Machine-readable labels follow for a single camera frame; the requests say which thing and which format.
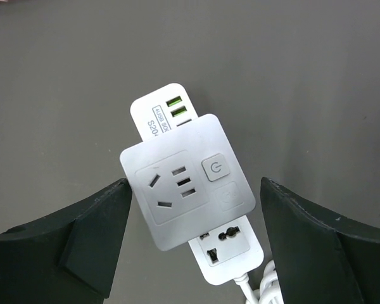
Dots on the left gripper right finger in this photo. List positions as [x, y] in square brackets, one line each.
[320, 255]

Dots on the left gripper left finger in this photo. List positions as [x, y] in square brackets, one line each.
[69, 256]

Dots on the white power strip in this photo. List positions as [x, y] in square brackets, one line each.
[223, 253]

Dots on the white cube adapter plug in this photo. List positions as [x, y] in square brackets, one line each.
[187, 181]

